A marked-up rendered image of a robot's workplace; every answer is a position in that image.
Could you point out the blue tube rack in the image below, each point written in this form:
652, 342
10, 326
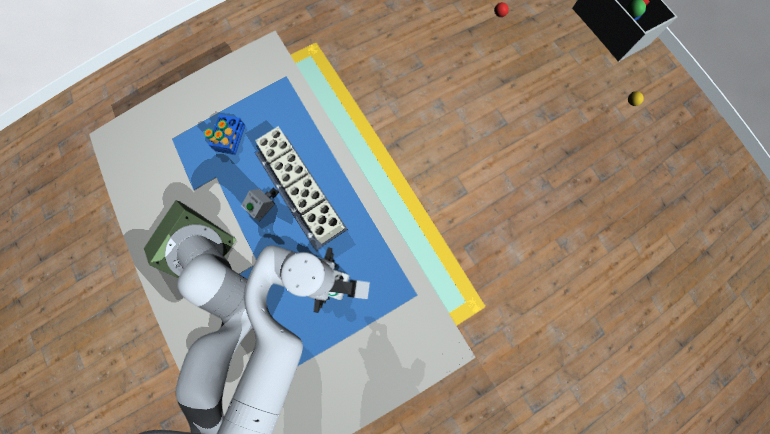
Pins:
219, 147

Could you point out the conical tube with amber liquid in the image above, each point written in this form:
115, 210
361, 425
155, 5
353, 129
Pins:
209, 133

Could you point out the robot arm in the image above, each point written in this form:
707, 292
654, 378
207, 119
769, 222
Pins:
214, 287

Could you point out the clear conical tube with orange liquid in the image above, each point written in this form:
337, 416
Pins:
223, 125
219, 135

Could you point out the blue flat mat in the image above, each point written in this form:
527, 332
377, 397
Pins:
360, 252

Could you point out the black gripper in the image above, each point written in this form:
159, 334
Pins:
329, 260

